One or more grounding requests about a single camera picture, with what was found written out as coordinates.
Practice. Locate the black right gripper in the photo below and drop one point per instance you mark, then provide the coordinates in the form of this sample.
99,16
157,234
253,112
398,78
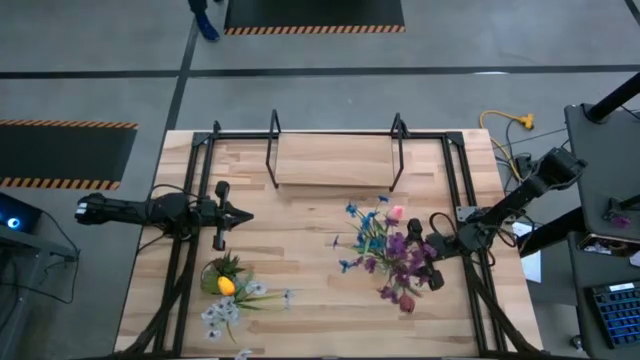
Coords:
442,246

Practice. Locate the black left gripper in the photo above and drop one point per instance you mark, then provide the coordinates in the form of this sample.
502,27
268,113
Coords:
220,217

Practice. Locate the purple artificial flower bunch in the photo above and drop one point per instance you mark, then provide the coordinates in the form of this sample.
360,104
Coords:
397,245

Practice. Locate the pink artificial tulip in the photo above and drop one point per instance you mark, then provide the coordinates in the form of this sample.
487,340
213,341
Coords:
397,212

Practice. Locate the dark red artificial tulip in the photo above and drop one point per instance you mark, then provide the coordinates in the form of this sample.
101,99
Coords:
406,303

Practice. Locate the yellow-red artificial tulip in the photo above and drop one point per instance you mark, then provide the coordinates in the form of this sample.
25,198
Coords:
226,286

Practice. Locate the blue artificial flower bunch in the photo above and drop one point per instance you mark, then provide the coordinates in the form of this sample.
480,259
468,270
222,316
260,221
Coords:
370,220

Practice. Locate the white artificial flower bunch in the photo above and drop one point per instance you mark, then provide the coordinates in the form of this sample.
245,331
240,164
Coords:
225,312

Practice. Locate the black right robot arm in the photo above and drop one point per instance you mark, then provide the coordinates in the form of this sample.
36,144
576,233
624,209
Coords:
525,192

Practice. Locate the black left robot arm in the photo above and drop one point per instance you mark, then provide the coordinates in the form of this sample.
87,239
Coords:
125,212

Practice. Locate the potted artificial succulent plant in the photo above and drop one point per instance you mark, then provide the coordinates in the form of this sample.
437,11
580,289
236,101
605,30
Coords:
225,265

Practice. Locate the white paper sheet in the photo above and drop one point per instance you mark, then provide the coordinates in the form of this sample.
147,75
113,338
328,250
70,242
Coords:
532,260

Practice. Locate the black stand pole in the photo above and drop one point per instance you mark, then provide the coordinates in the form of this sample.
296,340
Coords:
550,232
615,97

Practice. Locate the black power strip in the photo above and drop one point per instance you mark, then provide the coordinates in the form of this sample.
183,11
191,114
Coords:
522,165

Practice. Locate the white loose blossom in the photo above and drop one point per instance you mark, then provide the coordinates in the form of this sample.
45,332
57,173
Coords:
244,355

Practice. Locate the dark tablet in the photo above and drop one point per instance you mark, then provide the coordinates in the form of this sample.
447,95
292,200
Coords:
607,245

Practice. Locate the small loose purple flower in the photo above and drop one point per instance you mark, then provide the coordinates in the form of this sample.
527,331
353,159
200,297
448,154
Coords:
621,220

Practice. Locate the dark grey side cart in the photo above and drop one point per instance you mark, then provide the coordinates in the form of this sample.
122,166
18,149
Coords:
610,165

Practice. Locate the black keyboard with blue keys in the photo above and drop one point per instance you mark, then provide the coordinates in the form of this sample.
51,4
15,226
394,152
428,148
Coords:
617,312

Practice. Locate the black hazard-striped floor mat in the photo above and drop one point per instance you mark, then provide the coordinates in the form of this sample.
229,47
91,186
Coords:
315,12
60,150

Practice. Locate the person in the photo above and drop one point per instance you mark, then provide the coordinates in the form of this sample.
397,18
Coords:
205,25

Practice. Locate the black box with blue light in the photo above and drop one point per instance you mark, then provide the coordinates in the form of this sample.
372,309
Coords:
15,215

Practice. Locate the silver mounting bracket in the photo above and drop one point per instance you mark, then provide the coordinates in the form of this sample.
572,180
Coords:
465,214

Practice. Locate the black aluminium table frame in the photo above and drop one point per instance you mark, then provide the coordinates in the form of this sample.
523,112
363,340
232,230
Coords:
240,135

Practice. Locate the wooden shelf with black frame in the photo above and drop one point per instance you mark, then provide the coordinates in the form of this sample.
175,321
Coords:
335,160

